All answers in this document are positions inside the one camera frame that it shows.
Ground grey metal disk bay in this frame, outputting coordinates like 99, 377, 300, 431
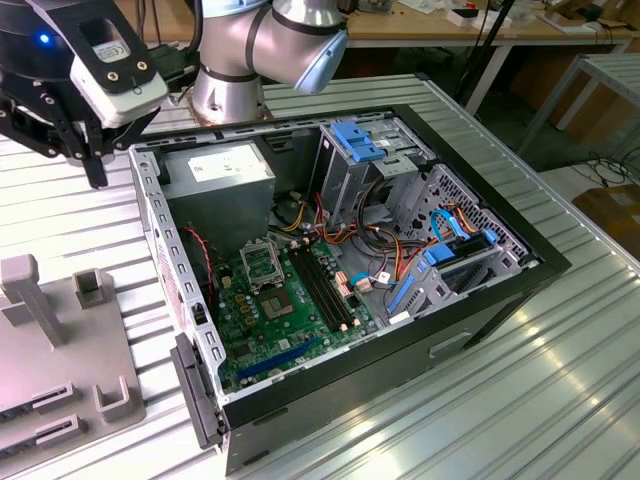
384, 239, 534, 326

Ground metal frame table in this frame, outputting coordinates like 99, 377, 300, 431
517, 52, 640, 161

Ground blue expansion slot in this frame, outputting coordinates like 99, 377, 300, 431
236, 335, 319, 381

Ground green motherboard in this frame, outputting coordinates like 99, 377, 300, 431
212, 239, 381, 395

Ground CPU socket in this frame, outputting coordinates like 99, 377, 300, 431
255, 285, 297, 322

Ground blue plastic rail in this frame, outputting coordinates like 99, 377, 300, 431
385, 274, 417, 316

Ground brown square base plate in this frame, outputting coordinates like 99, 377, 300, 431
180, 85, 275, 126

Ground black plastic case bezel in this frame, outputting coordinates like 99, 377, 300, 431
168, 332, 227, 450

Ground grey parts rack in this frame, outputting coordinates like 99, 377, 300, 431
0, 253, 147, 466

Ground brown cardboard box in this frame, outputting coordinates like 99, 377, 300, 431
572, 183, 640, 254
509, 49, 640, 147

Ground red black twisted wire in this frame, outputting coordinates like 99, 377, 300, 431
183, 224, 222, 306

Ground hard disk in blue carrier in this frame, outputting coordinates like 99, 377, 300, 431
422, 227, 501, 274

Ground grey power supply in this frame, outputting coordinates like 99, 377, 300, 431
159, 141, 277, 261

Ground white box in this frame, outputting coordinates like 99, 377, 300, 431
446, 6, 514, 30

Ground blue plastic drive latch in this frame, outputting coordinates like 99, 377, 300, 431
329, 120, 387, 164

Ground wooden desk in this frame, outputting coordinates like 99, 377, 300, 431
0, 0, 640, 116

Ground orange yellow wire bundle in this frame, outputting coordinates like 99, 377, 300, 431
447, 201, 484, 238
314, 192, 431, 281

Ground black RAM slot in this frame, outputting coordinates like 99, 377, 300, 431
312, 245, 356, 327
298, 247, 343, 332
291, 248, 336, 334
305, 246, 349, 330

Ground flat blue wire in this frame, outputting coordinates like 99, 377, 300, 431
429, 207, 474, 246

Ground metal socket cover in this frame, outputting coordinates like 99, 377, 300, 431
238, 238, 284, 291

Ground black PC case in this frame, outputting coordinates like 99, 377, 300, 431
123, 102, 574, 476

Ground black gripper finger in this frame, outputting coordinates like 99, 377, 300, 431
84, 103, 162, 187
0, 82, 101, 189

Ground grey metal drive cage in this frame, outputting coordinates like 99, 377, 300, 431
307, 117, 437, 222

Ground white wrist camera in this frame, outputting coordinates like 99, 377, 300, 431
24, 0, 170, 129

